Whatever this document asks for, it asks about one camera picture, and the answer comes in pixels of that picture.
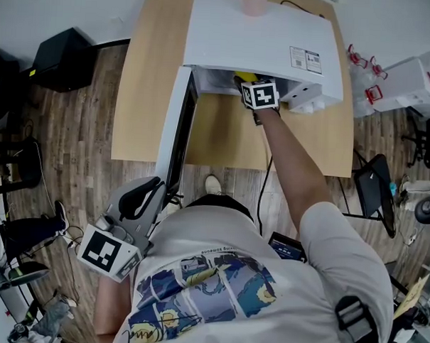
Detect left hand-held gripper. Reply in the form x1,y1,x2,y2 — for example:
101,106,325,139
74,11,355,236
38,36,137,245
75,173,168,285

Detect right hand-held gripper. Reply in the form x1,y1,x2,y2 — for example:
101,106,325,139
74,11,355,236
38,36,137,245
238,79,282,126

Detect yellow corn cob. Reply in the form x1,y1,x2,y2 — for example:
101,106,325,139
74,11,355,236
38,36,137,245
233,71,259,85

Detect white microwave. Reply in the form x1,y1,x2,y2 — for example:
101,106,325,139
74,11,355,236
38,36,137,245
153,0,350,209

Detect person's right forearm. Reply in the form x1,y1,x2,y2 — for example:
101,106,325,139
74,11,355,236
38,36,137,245
249,108,338,241

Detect person's left forearm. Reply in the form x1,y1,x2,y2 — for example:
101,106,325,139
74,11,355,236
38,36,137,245
92,275,140,339

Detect white shoe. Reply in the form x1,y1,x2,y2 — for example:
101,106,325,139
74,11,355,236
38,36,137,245
203,174,223,197

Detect black trousers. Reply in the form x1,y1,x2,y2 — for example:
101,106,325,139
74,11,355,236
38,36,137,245
182,193,254,224

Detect pink cup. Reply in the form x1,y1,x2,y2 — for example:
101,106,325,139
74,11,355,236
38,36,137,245
242,0,268,18

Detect glass jar with red clip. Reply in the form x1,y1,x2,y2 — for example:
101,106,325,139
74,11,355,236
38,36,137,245
347,43,369,69
368,56,389,78
363,85,384,107

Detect light wooden table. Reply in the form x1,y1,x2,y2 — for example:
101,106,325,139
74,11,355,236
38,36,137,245
110,0,361,179

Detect round black stand base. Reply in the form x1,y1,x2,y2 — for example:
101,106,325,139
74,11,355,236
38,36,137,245
0,136,43,189

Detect gray chair seat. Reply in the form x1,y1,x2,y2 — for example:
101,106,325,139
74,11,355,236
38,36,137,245
9,261,50,288

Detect gray cloth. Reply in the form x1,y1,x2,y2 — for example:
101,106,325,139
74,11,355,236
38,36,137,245
33,300,75,340

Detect black folding chair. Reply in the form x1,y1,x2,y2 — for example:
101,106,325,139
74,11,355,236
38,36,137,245
350,153,401,240

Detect white storage box red latches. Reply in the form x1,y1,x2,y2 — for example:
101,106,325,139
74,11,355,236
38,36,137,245
372,44,430,114

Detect black waist device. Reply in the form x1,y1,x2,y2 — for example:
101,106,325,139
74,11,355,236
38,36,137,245
267,232,308,264

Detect black box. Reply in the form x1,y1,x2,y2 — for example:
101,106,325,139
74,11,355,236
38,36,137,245
29,26,96,94

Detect white printed t-shirt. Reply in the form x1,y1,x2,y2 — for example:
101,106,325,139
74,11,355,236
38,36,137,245
111,191,399,343

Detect tan cardboard piece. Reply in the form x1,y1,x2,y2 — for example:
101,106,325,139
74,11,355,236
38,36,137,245
393,274,430,322

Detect black floor cable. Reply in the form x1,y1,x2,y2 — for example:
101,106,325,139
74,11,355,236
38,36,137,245
56,224,85,265

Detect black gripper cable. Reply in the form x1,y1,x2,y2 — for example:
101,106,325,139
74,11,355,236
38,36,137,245
256,124,275,238

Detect gray harness strap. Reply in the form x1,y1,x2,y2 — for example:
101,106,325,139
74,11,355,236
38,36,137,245
333,295,382,343

